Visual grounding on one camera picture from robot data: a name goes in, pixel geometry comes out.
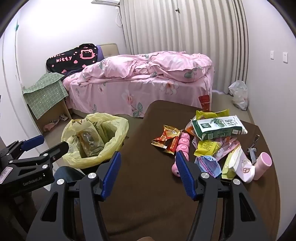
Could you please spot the bed with pink bedding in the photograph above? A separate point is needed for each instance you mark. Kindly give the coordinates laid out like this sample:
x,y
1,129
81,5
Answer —
x,y
111,95

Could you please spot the white plastic bag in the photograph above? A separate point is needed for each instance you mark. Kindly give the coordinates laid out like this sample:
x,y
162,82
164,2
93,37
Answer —
x,y
239,95

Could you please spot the red orange snack wrapper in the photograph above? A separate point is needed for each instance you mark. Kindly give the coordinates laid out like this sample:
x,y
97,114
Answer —
x,y
165,135
172,146

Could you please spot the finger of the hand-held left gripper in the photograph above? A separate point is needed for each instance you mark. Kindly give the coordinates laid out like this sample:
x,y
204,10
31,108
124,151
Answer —
x,y
34,141
55,150

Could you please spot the light blue packet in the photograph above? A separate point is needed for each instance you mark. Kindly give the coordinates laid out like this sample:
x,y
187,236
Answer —
x,y
208,165

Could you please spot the person's leg in jeans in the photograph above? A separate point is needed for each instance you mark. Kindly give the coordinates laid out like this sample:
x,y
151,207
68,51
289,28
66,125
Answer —
x,y
67,173

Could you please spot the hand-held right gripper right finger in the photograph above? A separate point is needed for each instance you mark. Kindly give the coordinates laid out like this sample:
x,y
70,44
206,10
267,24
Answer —
x,y
185,178

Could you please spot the pale green packet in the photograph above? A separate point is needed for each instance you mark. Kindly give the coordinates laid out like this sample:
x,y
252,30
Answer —
x,y
227,165

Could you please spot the striped curtain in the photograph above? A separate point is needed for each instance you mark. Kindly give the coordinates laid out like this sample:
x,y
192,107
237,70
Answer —
x,y
185,27

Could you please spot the green wall hook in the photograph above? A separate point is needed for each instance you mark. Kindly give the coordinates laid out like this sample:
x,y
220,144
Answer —
x,y
16,27

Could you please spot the pink cup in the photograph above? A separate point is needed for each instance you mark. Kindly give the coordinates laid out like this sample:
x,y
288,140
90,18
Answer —
x,y
262,165

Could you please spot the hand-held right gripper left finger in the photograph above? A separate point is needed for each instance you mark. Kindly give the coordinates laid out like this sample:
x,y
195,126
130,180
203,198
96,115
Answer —
x,y
112,176

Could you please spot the green checked cloth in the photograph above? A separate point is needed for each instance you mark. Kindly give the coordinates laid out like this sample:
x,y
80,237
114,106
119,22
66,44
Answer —
x,y
46,92

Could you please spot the black hello kitty pillow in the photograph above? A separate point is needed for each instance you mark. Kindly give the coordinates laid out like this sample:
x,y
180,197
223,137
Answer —
x,y
69,58

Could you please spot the white air conditioner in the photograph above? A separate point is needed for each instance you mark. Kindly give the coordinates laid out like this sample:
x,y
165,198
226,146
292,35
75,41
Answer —
x,y
108,1

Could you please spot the pink caterpillar toy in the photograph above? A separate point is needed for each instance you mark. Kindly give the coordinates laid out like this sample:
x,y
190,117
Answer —
x,y
183,142

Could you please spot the white wet wipes pack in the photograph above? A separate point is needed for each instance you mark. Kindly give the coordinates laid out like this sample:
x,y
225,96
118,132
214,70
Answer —
x,y
242,169

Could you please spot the small yellow packet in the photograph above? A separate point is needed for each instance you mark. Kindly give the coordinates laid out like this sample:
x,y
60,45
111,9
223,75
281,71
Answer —
x,y
207,147

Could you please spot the wooden nightstand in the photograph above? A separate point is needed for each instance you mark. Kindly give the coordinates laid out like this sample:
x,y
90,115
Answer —
x,y
54,113

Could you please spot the white wall switch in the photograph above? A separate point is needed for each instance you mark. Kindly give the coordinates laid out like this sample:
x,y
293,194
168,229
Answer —
x,y
285,57
272,55

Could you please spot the pink packet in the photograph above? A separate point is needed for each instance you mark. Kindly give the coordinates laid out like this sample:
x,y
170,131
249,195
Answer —
x,y
225,148

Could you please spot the purple pillow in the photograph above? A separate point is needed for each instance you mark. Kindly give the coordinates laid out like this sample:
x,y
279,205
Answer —
x,y
100,53

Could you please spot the metal nail clipper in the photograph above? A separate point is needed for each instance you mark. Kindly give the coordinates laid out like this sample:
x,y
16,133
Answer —
x,y
252,151

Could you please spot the white sneakers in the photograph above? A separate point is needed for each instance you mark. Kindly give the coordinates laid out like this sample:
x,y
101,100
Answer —
x,y
62,117

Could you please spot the pink floral duvet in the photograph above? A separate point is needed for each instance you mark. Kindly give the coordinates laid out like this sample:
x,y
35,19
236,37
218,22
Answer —
x,y
161,64

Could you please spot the pink slipper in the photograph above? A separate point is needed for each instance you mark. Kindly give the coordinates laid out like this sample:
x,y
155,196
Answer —
x,y
49,126

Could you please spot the beige headboard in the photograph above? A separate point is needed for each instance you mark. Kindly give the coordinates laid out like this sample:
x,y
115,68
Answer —
x,y
111,49

